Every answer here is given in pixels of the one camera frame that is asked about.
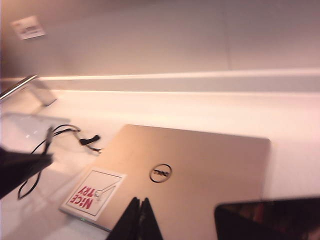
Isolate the white paper sheet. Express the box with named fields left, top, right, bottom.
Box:
left=59, top=166, right=128, bottom=221

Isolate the silver metal stand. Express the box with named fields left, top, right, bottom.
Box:
left=0, top=74, right=59, bottom=108

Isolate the black smartphone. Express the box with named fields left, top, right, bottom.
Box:
left=214, top=196, right=320, bottom=240

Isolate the white wall label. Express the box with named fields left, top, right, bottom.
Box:
left=10, top=15, right=46, bottom=41

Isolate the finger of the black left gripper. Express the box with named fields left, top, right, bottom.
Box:
left=0, top=159, right=55, bottom=201
left=0, top=146, right=55, bottom=167

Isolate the silver closed Dell laptop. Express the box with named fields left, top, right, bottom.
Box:
left=58, top=124, right=272, bottom=233

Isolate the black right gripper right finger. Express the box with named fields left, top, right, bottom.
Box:
left=139, top=197, right=165, bottom=240

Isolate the black charging cable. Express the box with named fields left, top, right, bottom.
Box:
left=17, top=124, right=103, bottom=201

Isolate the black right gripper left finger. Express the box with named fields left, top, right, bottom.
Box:
left=106, top=196, right=141, bottom=240

